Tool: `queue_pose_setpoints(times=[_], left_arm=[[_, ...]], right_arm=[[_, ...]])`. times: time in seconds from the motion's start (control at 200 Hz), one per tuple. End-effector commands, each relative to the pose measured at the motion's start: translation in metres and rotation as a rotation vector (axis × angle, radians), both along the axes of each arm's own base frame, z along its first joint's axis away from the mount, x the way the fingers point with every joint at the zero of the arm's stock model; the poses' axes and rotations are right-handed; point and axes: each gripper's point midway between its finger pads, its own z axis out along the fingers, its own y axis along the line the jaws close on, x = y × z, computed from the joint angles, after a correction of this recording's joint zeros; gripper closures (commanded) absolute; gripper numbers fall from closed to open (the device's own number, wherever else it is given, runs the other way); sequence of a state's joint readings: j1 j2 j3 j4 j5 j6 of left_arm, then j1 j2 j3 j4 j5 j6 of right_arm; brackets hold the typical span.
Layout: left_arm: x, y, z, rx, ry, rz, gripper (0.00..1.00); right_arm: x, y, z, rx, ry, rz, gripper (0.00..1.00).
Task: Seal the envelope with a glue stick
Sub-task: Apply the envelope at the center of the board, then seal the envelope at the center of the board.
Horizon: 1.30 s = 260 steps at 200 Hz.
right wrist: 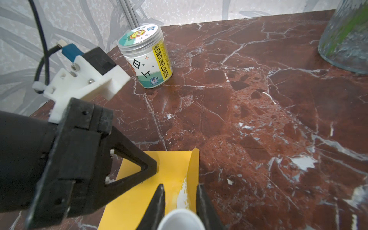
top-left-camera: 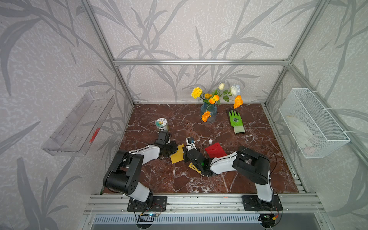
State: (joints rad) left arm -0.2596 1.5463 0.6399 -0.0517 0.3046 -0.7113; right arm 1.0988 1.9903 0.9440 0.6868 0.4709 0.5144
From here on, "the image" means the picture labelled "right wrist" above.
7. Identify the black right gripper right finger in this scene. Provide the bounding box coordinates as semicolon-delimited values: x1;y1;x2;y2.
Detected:
196;184;225;230

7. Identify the small yellow envelope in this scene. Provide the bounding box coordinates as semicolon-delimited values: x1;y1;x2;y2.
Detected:
97;148;200;230

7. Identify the blue textured glass vase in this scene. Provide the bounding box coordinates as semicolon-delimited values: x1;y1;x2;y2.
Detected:
318;1;368;75

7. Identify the white glue stick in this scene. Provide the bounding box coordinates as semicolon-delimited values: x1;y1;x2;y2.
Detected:
157;209;205;230

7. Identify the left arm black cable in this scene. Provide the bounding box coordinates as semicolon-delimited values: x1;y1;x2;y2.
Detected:
27;0;62;87

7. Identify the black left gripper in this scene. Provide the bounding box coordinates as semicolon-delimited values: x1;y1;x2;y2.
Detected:
1;98;158;229

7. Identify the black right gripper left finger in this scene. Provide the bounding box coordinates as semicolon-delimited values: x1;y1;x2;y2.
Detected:
136;184;165;230

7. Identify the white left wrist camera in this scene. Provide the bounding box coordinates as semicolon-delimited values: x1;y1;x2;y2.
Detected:
32;40;130;124

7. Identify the round sunflower label jar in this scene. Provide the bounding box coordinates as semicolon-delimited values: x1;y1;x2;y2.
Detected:
117;24;173;89

